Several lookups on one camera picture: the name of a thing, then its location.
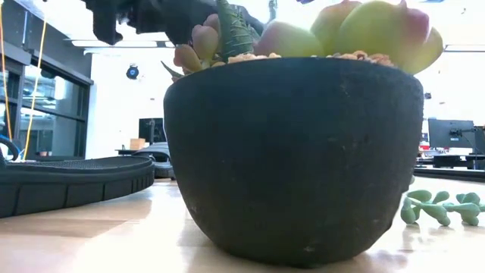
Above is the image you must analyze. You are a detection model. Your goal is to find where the succulent plant in dark pot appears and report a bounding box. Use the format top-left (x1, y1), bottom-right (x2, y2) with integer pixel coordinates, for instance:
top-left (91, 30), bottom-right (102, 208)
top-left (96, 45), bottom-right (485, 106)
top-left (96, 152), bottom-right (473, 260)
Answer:
top-left (161, 0), bottom-right (485, 269)

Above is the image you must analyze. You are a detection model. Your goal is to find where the black background monitor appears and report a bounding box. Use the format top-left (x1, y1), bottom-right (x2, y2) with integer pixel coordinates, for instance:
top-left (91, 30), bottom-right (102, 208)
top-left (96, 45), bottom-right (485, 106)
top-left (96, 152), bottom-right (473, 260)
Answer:
top-left (427, 118), bottom-right (477, 149)
top-left (138, 117), bottom-right (167, 144)

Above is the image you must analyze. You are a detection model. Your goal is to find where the ceiling light strip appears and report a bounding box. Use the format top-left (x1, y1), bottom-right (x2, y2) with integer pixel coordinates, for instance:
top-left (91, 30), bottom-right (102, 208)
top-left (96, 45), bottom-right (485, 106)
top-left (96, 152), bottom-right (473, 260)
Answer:
top-left (70, 39), bottom-right (175, 49)

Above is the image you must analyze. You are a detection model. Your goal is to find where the black background desk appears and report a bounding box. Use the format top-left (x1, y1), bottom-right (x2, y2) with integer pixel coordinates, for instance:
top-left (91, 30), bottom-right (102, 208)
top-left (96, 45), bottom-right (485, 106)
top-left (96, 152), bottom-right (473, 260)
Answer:
top-left (416, 153), bottom-right (485, 170)

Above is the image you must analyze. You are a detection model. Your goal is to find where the black aluminium rig frame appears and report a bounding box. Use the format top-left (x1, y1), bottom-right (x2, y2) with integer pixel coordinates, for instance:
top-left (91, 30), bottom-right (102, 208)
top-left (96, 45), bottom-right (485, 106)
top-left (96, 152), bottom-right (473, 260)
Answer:
top-left (413, 165), bottom-right (485, 183)

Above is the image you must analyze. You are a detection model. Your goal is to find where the yellow hanging cable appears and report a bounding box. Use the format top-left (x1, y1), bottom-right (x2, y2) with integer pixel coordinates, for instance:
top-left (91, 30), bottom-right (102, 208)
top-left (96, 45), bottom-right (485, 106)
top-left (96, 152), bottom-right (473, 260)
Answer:
top-left (0, 5), bottom-right (14, 142)
top-left (21, 17), bottom-right (48, 162)

